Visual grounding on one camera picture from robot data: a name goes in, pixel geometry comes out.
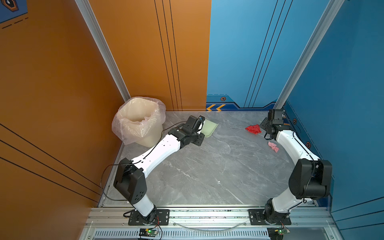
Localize left controller board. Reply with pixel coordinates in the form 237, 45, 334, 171
139, 228, 160, 240

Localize right controller board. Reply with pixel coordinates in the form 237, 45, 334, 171
267, 228, 291, 240

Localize small pink paper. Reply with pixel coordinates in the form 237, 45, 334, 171
268, 142, 279, 153

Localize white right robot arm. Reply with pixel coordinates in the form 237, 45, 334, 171
261, 109, 333, 225

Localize aluminium corner post left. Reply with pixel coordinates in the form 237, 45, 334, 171
75, 0, 131, 102

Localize green dustpan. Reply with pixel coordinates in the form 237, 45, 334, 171
201, 119, 218, 138

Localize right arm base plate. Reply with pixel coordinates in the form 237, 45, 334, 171
248, 209, 292, 226

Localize controller board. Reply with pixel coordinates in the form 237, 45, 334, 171
267, 228, 291, 240
139, 228, 160, 240

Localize large red paper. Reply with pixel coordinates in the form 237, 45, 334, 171
246, 125, 262, 135

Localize clear plastic bin liner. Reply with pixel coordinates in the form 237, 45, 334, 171
111, 96, 167, 145

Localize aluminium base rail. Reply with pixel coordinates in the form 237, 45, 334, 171
79, 205, 343, 240

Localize aluminium corner post right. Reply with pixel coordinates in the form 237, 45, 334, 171
274, 0, 345, 109

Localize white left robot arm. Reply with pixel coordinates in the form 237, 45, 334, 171
114, 116, 206, 225

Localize cream trash bin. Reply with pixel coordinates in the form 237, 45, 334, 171
116, 98, 165, 148

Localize aluminium corner post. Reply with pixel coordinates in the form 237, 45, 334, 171
274, 0, 345, 109
75, 0, 131, 102

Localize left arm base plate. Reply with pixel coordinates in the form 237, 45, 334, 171
128, 209, 170, 226

